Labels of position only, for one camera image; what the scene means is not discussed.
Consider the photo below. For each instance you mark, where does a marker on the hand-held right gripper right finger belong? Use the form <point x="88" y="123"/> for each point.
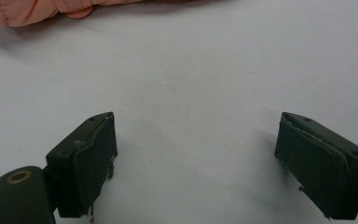
<point x="320" y="161"/>

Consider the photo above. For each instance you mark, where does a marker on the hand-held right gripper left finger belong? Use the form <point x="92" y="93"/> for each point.
<point x="84" y="161"/>

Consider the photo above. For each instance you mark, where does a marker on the pink cloth garment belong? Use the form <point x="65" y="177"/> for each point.
<point x="28" y="11"/>

